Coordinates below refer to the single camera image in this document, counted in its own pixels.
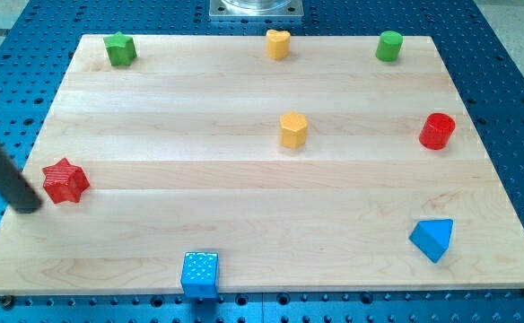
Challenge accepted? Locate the red cylinder block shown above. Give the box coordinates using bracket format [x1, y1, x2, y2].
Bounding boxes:
[418, 113, 456, 150]

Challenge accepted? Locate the blue cube block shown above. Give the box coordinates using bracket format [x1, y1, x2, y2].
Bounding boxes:
[180, 251, 219, 299]

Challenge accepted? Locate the red star block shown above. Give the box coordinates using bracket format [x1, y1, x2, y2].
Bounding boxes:
[42, 158, 90, 204]

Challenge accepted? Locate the yellow hexagon block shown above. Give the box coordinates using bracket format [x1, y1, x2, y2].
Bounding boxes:
[279, 111, 308, 149]

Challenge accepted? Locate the blue triangle block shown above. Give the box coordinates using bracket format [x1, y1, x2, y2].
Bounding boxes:
[409, 219, 454, 263]

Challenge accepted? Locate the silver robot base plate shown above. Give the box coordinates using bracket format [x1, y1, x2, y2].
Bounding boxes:
[209, 0, 304, 18]

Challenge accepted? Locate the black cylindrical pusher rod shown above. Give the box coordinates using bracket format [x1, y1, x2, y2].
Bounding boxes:
[0, 145, 42, 214]

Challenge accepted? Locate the green cylinder block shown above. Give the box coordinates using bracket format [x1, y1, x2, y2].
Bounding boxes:
[375, 31, 404, 62]

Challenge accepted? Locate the yellow heart block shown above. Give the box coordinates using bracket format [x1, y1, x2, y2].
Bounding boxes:
[266, 30, 291, 60]

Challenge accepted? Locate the wooden board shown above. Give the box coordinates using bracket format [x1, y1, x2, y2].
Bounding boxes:
[0, 35, 524, 295]

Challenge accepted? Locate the green star block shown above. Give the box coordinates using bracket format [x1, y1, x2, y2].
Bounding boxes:
[103, 31, 137, 66]

